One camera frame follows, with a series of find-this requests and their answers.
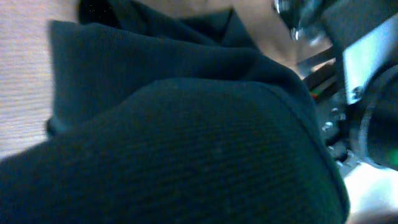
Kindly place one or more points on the black t-shirt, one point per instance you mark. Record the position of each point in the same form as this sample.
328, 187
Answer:
160, 120

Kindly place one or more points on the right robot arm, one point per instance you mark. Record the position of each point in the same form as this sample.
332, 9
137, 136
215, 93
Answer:
354, 82

